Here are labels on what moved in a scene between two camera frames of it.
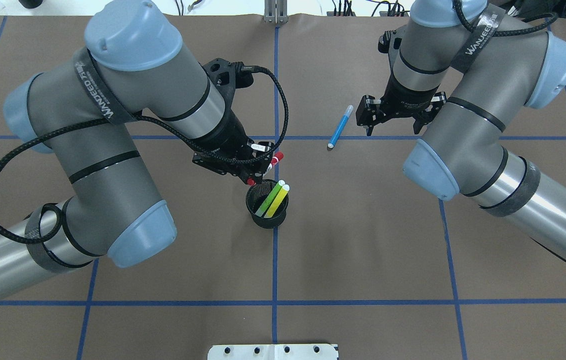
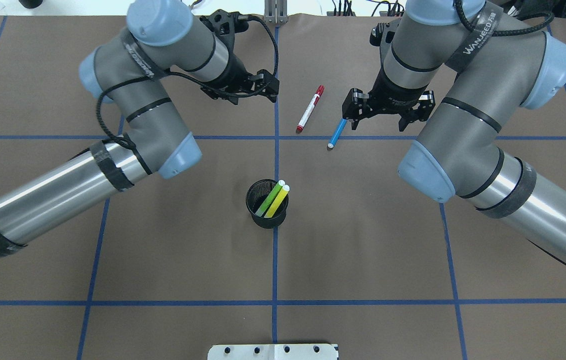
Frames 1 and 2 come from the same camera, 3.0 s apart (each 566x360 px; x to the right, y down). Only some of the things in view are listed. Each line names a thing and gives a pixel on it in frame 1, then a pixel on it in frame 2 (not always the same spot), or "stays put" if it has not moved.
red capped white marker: (278, 156) -> (300, 127)
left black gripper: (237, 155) -> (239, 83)
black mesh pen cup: (256, 194) stays put
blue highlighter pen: (340, 127) stays put
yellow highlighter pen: (277, 201) stays put
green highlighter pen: (269, 198) stays put
